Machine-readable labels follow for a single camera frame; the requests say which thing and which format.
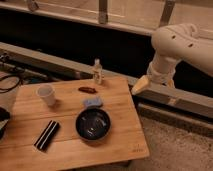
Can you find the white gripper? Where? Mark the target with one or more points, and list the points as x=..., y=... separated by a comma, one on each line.
x=156, y=76

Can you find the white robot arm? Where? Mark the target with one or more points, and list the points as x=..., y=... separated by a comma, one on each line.
x=173, y=44

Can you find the small clear bottle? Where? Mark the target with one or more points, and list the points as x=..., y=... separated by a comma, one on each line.
x=97, y=71

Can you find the brown oblong object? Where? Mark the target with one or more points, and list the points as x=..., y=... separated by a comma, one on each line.
x=87, y=90

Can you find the black bowl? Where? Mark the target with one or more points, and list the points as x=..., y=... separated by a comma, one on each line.
x=92, y=124

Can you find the wooden board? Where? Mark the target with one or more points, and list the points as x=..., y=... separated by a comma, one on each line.
x=30, y=116

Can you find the black white striped box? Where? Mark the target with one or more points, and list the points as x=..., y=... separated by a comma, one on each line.
x=46, y=136

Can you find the black object at left edge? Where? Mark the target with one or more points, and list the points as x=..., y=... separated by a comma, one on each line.
x=4, y=118

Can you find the metal bracket right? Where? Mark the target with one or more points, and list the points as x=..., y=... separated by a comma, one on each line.
x=167, y=12

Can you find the metal bracket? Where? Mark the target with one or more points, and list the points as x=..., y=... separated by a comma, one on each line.
x=32, y=5
x=167, y=12
x=103, y=12

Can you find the metal bracket middle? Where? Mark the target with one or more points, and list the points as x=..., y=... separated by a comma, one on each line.
x=103, y=12

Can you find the metal rail beam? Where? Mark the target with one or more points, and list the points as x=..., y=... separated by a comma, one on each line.
x=175, y=98

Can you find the metal bracket left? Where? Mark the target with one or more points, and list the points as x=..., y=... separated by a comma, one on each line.
x=32, y=5

